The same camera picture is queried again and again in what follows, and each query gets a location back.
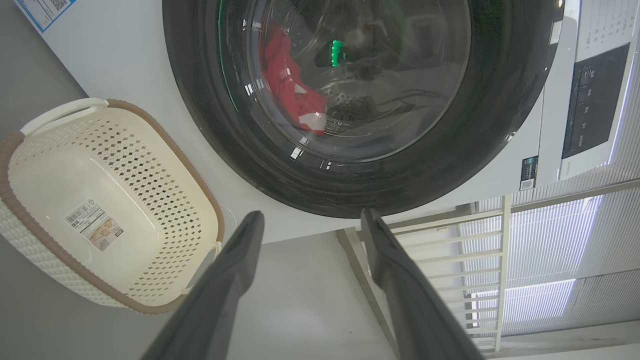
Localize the red and white cloth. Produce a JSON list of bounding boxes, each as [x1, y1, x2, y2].
[[259, 27, 329, 137]]

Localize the blue white energy label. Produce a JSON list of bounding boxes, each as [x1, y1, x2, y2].
[[14, 0, 76, 34]]

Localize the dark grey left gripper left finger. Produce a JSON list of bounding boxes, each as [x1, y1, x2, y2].
[[141, 210, 265, 360]]

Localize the small black QR sticker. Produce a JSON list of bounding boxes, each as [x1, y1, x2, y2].
[[520, 156, 539, 191]]

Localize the stainless steel perforated drum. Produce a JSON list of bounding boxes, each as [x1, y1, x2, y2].
[[260, 0, 468, 151]]

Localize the white front-load washing machine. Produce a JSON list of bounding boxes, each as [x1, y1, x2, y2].
[[14, 0, 640, 246]]

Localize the white window blinds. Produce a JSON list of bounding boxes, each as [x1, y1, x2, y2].
[[460, 165, 640, 337]]

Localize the round white filter cover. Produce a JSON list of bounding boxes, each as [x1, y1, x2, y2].
[[215, 202, 239, 242]]

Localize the washing machine glass door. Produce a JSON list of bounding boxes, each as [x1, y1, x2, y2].
[[161, 0, 566, 219]]

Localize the white slatted railing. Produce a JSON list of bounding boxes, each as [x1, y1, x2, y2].
[[345, 180, 640, 356]]

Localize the white product label with barcode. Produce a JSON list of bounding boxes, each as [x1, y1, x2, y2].
[[64, 200, 125, 252]]

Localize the cream perforated laundry basket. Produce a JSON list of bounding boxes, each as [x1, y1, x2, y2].
[[0, 98, 226, 315]]

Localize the washing machine control panel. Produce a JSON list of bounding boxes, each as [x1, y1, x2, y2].
[[537, 0, 640, 183]]

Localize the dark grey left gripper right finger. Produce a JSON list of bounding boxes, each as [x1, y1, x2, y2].
[[360, 208, 486, 360]]

